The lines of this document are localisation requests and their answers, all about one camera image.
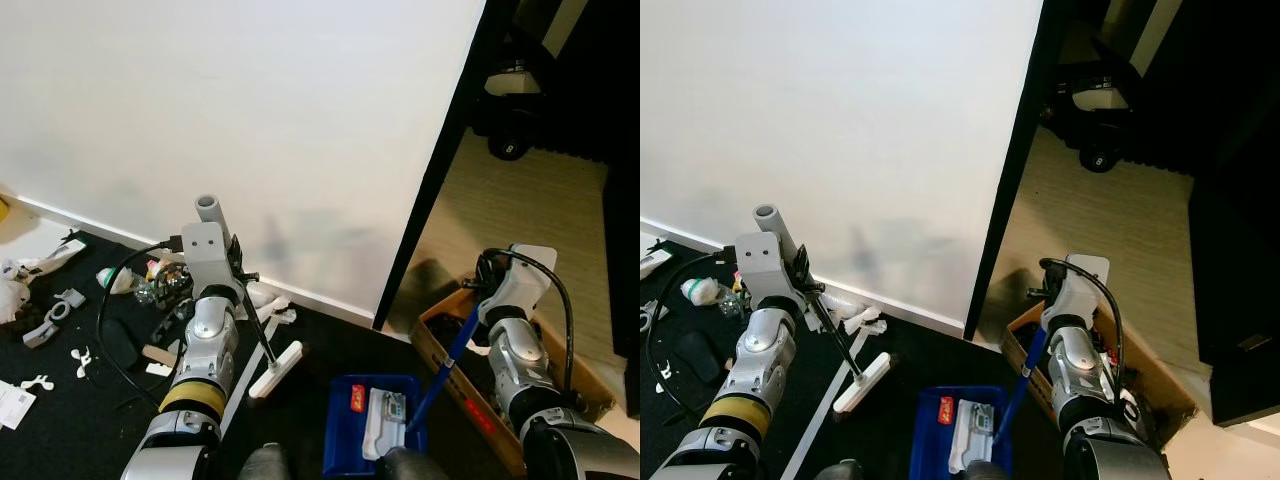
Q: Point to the white plastic bag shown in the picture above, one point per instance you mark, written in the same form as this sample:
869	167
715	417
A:
845	303
262	293

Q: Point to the black wheeled machine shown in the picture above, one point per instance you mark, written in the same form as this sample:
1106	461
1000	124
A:
510	95
1100	100

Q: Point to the small yellow red bottle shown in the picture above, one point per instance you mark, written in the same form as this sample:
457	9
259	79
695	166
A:
153	268

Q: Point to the small grey block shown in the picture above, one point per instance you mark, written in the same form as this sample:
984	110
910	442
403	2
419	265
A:
72	297

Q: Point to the white blister pack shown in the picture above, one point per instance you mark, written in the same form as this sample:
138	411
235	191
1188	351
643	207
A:
385	425
970	435

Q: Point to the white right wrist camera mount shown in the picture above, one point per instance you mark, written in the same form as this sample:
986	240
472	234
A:
525	283
1083	292

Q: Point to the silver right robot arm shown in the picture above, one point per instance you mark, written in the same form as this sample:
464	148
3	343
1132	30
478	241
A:
1078	370
520	360

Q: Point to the black door leaf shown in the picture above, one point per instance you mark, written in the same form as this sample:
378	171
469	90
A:
1240	280
625	260

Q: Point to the crumpled white tissue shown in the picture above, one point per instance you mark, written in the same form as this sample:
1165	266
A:
10	298

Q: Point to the white bottle with green band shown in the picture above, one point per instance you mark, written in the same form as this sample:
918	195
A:
115	280
705	292

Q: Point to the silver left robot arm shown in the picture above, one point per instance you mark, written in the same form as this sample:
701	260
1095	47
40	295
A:
210	345
762	355

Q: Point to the black door jamb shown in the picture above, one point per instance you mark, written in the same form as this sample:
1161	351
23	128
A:
1022	150
450	150

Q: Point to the brown cardboard box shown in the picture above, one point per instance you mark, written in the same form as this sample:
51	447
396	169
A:
1160	385
455	390

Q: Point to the small white card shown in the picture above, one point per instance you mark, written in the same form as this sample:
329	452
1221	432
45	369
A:
158	370

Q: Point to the black flat pouch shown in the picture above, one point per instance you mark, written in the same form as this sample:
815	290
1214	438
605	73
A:
695	355
118	345

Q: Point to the grey robot leg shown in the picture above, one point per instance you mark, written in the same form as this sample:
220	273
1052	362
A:
265	463
838	470
410	465
985	470

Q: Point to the twisted white paper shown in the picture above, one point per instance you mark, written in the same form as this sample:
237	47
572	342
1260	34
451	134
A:
865	320
280	312

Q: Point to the grey right robot leg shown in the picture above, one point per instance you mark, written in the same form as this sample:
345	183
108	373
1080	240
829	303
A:
410	465
985	470

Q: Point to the white plastic clip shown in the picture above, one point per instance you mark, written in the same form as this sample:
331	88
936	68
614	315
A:
38	383
665	372
82	362

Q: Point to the small red packet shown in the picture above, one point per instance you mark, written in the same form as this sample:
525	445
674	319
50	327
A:
945	410
357	405

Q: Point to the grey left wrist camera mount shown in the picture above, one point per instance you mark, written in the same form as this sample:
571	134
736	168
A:
205	255
765	265

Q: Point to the crushed dark plastic bottle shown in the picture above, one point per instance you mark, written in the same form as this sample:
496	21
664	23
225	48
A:
730	303
170	285

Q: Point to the white flat packet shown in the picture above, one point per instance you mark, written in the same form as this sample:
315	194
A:
50	258
652	262

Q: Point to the grey left robot leg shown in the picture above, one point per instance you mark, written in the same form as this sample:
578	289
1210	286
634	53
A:
265	463
838	470

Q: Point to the white paper sheets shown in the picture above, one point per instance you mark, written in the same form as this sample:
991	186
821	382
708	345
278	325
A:
12	405

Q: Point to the small wooden block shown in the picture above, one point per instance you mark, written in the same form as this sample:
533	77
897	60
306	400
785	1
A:
158	355

